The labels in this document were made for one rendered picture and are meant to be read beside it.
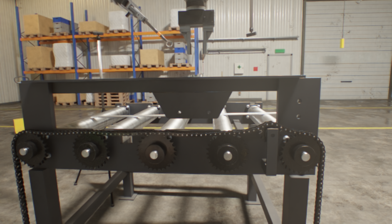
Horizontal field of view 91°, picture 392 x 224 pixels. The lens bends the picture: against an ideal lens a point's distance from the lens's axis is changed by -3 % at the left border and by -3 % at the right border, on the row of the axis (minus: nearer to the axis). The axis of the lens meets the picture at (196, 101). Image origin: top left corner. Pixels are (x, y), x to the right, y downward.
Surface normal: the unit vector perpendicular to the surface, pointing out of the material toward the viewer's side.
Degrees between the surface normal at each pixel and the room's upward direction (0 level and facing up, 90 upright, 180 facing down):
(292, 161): 90
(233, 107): 90
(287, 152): 90
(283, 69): 90
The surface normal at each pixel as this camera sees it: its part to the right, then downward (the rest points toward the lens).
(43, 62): 1.00, 0.00
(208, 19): -0.08, 0.12
